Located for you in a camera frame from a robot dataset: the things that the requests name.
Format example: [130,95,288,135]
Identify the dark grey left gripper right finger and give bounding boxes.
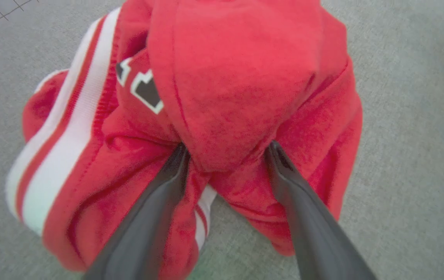
[265,140,378,280]

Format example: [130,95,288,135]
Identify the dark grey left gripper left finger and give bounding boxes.
[83,143,190,280]

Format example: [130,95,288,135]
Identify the red garment with white stripes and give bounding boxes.
[5,0,363,280]

